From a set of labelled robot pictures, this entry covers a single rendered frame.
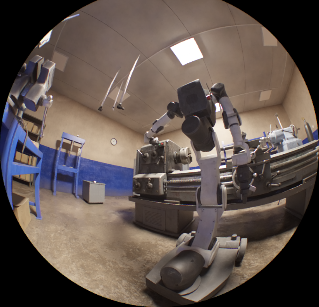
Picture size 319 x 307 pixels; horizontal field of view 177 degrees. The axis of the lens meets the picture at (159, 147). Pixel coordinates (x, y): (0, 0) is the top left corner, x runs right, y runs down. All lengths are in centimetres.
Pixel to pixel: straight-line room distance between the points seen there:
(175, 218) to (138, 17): 347
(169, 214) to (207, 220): 76
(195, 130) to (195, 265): 62
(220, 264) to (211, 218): 33
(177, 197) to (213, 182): 77
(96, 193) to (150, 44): 378
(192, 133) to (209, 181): 31
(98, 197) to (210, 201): 261
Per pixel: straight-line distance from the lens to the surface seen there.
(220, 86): 87
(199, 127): 51
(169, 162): 140
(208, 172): 65
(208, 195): 64
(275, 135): 162
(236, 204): 106
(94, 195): 282
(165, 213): 138
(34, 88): 53
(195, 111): 67
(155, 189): 130
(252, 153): 97
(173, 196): 136
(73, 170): 349
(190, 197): 127
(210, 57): 308
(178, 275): 49
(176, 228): 138
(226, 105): 77
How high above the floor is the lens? 71
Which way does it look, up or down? 19 degrees up
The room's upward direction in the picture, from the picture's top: straight up
